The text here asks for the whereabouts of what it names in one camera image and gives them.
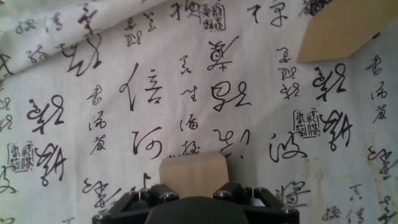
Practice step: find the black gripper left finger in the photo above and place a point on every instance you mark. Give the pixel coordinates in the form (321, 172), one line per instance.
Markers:
(149, 193)

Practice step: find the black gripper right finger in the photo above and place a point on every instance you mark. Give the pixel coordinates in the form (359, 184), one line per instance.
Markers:
(239, 191)

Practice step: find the small wooden block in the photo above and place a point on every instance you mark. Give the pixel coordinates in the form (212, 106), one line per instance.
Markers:
(192, 174)

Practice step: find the beige calligraphy print cloth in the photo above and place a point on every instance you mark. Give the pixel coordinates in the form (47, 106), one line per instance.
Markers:
(124, 93)

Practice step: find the long light wooden plank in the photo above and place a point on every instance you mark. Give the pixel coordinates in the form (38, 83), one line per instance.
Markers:
(342, 31)

